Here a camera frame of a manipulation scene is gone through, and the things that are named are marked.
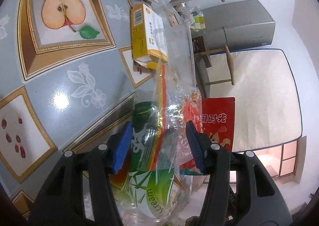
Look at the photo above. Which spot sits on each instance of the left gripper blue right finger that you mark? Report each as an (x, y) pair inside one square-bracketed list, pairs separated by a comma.
[(196, 141)]

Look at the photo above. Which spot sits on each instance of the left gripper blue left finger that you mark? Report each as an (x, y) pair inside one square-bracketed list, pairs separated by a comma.
[(119, 144)]

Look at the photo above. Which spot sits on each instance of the red snack bag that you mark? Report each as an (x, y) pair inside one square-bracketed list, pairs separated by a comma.
[(214, 117)]

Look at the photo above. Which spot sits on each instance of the clear printed plastic bag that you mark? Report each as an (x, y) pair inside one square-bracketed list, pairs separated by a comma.
[(175, 83)]

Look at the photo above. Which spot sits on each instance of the green scream plastic bottle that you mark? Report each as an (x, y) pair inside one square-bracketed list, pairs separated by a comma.
[(150, 193)]

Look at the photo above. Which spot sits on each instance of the yellow medicine box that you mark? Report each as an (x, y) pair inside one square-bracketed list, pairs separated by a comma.
[(147, 37)]

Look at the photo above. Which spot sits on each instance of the wooden chair black seat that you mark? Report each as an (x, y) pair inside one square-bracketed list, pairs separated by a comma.
[(213, 67)]

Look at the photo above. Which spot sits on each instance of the white mattress with blue edge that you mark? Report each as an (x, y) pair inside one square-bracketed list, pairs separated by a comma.
[(267, 108)]

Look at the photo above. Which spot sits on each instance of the fruit pattern tablecloth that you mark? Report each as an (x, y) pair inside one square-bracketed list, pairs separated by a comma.
[(61, 87)]

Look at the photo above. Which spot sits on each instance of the silver refrigerator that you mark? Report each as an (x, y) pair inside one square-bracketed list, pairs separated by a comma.
[(239, 25)]

